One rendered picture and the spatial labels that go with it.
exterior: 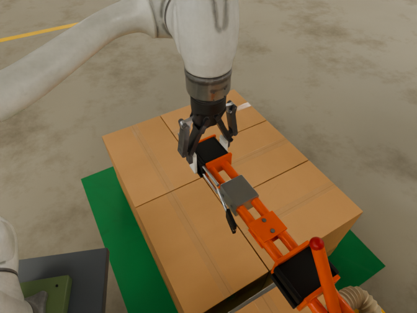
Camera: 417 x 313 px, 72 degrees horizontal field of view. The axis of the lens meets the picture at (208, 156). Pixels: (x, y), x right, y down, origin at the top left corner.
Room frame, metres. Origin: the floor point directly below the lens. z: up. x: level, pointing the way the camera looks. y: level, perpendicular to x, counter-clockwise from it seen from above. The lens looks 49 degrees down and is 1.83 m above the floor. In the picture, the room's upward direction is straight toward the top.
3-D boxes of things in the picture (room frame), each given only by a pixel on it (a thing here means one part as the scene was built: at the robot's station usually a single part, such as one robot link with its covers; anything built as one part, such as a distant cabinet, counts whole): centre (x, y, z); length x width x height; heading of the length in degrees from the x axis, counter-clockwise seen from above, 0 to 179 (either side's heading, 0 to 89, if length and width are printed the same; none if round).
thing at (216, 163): (0.50, -0.01, 1.27); 0.08 x 0.07 x 0.05; 31
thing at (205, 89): (0.49, 0.00, 1.50); 0.09 x 0.09 x 0.06
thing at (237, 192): (0.38, -0.07, 1.26); 0.07 x 0.07 x 0.04; 31
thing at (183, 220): (1.03, -0.06, 0.34); 1.20 x 1.00 x 0.40; 30
